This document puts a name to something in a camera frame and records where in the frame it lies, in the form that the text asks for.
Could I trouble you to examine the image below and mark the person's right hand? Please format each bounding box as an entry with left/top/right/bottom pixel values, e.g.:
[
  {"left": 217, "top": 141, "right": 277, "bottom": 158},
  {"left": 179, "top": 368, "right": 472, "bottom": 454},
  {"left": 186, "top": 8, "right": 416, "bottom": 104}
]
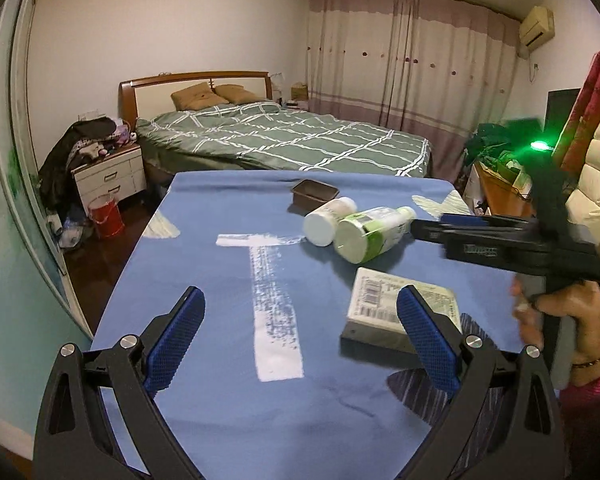
[{"left": 510, "top": 278, "right": 600, "bottom": 382}]

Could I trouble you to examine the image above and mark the wooden headboard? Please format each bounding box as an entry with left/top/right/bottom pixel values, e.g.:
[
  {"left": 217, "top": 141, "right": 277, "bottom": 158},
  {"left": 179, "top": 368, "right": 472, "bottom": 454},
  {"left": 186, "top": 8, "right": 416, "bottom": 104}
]
[{"left": 119, "top": 70, "right": 273, "bottom": 130}]

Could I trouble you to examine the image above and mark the black television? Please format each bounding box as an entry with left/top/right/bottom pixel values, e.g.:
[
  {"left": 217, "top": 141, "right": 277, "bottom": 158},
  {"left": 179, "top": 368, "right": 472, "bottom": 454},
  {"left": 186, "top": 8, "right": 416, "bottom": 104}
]
[{"left": 544, "top": 88, "right": 580, "bottom": 136}]

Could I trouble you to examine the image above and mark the sliding wardrobe door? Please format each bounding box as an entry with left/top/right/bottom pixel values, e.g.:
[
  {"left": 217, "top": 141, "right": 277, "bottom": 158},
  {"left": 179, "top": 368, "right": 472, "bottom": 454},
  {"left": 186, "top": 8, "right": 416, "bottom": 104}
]
[{"left": 0, "top": 0, "right": 91, "bottom": 434}]

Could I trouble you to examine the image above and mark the brown pillow right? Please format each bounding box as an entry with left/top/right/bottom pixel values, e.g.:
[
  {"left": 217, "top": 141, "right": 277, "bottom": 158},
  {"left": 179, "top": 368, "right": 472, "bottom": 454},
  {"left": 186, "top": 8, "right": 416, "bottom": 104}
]
[{"left": 213, "top": 84, "right": 264, "bottom": 105}]

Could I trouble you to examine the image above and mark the beige air conditioner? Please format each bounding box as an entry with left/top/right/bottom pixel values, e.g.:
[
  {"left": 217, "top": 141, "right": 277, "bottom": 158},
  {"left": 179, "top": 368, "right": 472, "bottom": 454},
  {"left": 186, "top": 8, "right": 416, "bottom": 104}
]
[{"left": 519, "top": 6, "right": 555, "bottom": 52}]

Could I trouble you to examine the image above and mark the pile of dark clothes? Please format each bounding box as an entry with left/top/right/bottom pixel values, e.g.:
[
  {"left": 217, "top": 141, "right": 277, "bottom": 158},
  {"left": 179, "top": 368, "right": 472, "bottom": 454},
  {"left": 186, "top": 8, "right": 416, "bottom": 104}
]
[{"left": 38, "top": 117, "right": 130, "bottom": 252}]

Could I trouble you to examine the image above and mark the red bucket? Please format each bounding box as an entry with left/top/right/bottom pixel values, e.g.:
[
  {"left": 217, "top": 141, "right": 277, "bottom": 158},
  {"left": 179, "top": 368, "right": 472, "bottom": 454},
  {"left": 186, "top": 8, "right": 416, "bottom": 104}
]
[{"left": 87, "top": 193, "right": 124, "bottom": 240}]

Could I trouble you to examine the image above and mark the clothes pile on desk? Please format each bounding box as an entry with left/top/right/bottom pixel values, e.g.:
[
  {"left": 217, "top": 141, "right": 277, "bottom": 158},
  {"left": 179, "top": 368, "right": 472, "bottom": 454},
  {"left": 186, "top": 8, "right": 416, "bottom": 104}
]
[{"left": 463, "top": 118, "right": 538, "bottom": 172}]

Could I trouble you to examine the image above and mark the bed with green plaid cover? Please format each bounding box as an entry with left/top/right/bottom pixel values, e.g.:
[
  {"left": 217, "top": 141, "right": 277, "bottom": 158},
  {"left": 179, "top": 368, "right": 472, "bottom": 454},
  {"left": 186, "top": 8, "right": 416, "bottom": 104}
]
[{"left": 136, "top": 101, "right": 431, "bottom": 178}]

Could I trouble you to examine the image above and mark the green white drink bottle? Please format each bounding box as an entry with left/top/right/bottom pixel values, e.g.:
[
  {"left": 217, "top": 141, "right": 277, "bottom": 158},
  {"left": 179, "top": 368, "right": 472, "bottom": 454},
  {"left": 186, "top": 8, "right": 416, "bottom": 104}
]
[{"left": 334, "top": 206, "right": 416, "bottom": 264}]

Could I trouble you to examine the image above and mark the pink striped curtain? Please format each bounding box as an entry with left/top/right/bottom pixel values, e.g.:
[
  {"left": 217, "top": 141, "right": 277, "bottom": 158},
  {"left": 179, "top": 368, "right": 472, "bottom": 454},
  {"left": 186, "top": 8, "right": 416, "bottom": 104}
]
[{"left": 306, "top": 0, "right": 519, "bottom": 181}]

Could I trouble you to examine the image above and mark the brown pillow left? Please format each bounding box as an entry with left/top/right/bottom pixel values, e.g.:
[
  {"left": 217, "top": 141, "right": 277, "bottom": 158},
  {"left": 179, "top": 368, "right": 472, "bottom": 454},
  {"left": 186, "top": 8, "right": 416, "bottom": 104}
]
[{"left": 171, "top": 82, "right": 228, "bottom": 110}]

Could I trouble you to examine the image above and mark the grey tea box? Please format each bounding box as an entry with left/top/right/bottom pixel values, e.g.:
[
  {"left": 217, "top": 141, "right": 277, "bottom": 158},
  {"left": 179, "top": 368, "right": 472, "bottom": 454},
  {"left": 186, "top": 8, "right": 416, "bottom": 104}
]
[{"left": 341, "top": 268, "right": 462, "bottom": 353}]

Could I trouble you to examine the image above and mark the white nightstand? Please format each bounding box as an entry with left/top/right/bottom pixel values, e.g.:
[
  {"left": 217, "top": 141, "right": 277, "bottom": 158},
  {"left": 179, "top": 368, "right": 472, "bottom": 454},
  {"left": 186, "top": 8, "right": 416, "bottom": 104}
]
[{"left": 72, "top": 143, "right": 147, "bottom": 210}]

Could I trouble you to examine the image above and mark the small white pill bottle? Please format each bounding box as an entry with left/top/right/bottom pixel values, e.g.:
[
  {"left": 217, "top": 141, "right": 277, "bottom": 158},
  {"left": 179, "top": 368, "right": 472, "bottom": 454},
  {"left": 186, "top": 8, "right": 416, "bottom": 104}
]
[{"left": 302, "top": 196, "right": 358, "bottom": 247}]

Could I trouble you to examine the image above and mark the brown plastic tray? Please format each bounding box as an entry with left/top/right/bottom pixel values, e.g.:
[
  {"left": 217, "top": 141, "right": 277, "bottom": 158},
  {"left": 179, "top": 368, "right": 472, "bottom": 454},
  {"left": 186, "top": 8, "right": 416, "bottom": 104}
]
[{"left": 291, "top": 179, "right": 339, "bottom": 211}]

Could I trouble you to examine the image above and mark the red hanging garment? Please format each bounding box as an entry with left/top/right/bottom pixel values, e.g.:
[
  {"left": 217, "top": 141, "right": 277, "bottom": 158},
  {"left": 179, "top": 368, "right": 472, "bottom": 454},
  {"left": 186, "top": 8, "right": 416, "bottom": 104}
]
[{"left": 553, "top": 50, "right": 600, "bottom": 179}]

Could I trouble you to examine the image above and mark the blue star tablecloth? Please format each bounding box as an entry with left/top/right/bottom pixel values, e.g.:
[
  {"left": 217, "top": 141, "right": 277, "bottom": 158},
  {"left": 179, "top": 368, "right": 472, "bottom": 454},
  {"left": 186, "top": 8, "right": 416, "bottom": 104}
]
[{"left": 90, "top": 169, "right": 531, "bottom": 480}]

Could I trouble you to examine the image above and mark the wooden desk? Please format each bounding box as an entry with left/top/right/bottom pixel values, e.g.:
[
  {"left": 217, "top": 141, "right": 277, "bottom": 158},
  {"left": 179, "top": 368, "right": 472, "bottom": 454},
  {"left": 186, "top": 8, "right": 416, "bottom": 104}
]
[{"left": 474, "top": 162, "right": 534, "bottom": 218}]

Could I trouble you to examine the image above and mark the brown pillow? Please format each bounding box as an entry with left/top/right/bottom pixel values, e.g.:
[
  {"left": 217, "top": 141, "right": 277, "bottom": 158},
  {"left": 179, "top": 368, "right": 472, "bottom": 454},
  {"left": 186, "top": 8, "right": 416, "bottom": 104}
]
[
  {"left": 171, "top": 82, "right": 228, "bottom": 110},
  {"left": 213, "top": 84, "right": 264, "bottom": 105}
]

